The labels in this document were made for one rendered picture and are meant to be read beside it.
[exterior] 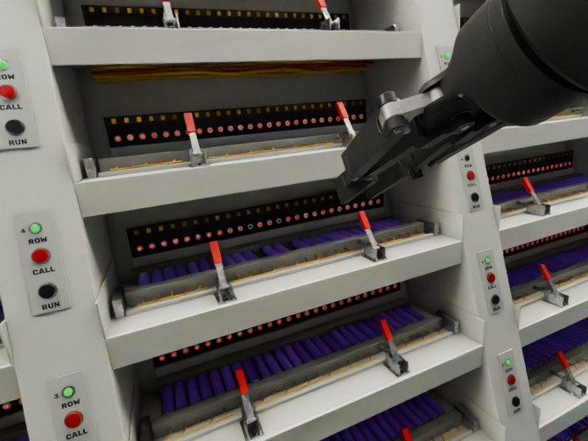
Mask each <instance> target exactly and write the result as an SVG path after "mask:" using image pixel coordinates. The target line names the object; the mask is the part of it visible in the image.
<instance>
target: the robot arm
mask: <svg viewBox="0 0 588 441"><path fill-rule="evenodd" d="M587 97H588V0H486V1H485V2H484V3H483V4H482V5H481V6H480V7H479V9H478V10H477V11H476V12H475V13H474V14H473V15H472V16H471V17H470V18H469V19H468V20H467V21H466V22H465V24H464V25H463V26H462V27H461V29H460V30H459V32H458V34H457V37H456V38H455V42H454V47H453V50H452V55H451V60H450V63H449V65H448V67H447V68H446V69H445V70H444V71H442V72H441V73H439V74H438V75H436V76H435V77H433V78H431V79H430V80H428V81H426V82H425V83H424V84H423V85H422V86H421V88H420V90H419V92H418V94H417V95H414V96H411V97H409V98H406V99H402V100H400V99H396V94H395V92H393V91H388V92H385V93H383V94H381V95H379V96H378V97H377V99H376V104H375V108H374V113H373V114H372V115H371V116H370V117H369V119H368V120H367V122H366V123H365V124H364V126H363V127H362V128H361V129H360V131H359V132H358V134H357V135H356V136H355V138H354V139H353V141H352V142H351V143H350V144H349V145H348V146H347V147H346V149H345V150H344V152H343V153H342V154H341V158H342V161H343V164H344V166H345V170H344V171H343V172H342V173H341V174H340V175H339V176H338V177H337V178H336V179H335V180H334V184H335V186H336V189H337V193H338V195H339V200H340V204H341V205H344V204H347V203H349V202H350V201H351V200H353V199H354V198H356V197H357V196H359V195H360V194H361V193H363V192H364V191H365V192H366V195H367V199H368V200H371V199H374V198H375V197H377V196H378V195H380V194H381V193H383V192H385V191H387V190H388V189H389V188H390V187H392V186H394V185H395V184H397V183H398V182H400V181H401V180H403V179H405V178H407V177H408V176H409V174H408V172H409V173H410V176H411V178H412V179H419V178H421V177H422V176H423V173H422V170H421V169H422V168H423V167H424V166H426V165H428V167H436V166H437V165H439V164H440V163H442V162H444V161H445V160H446V159H448V158H451V157H452V156H454V155H456V154H458V153H459V152H461V151H463V150H464V149H466V148H468V147H469V146H471V145H473V144H475V143H477V142H478V141H480V140H481V139H483V138H485V137H487V136H489V135H491V134H493V133H494V132H495V131H497V130H499V129H501V128H503V127H505V126H507V125H509V124H510V125H514V126H520V127H528V126H533V125H537V124H539V123H543V122H545V121H546V120H548V119H550V118H551V117H553V116H555V115H557V114H559V113H561V112H562V111H564V110H566V109H568V108H569V107H571V106H573V105H575V104H577V103H578V102H581V101H582V100H584V99H585V98H587Z"/></svg>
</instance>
